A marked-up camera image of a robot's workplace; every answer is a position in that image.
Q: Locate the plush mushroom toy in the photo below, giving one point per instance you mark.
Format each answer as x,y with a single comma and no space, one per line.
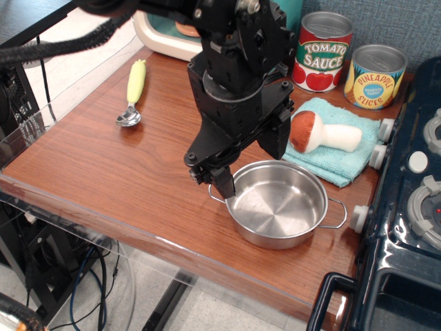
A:
308,132

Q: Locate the dark blue toy stove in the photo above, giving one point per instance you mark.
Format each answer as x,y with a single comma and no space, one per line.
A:
397,281

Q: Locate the black desk frame left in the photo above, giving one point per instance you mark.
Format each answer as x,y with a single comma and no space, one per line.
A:
45,258

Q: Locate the white stove knob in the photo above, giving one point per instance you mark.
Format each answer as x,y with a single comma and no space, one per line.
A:
358,218
385,130
377,156

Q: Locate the pineapple slices can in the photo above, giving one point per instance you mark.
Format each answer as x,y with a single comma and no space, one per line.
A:
375,75

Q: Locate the spoon with green handle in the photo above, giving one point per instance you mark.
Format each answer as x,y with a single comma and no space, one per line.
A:
131,116

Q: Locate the white stove knob upper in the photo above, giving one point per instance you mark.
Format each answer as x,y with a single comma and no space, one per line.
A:
385,130

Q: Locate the white stove knob lower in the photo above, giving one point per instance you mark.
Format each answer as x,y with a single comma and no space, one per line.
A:
358,218

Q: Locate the clear acrylic table guard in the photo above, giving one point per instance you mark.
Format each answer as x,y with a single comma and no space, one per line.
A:
131,184

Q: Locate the light blue folded cloth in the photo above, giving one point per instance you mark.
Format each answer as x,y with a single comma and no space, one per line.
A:
333,165

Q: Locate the toy microwave oven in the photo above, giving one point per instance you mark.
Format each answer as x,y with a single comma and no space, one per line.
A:
160,35

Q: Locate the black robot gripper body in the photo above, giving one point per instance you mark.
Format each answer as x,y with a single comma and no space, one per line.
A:
232,121

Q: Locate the stainless steel pot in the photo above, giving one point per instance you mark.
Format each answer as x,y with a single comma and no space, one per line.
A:
278,205

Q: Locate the white stove knob middle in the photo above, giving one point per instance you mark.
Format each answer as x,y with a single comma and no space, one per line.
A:
377,156

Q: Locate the tomato sauce can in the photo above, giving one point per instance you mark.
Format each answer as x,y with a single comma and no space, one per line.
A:
323,45

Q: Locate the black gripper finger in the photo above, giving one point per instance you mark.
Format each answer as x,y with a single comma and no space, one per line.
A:
220,178
274,138

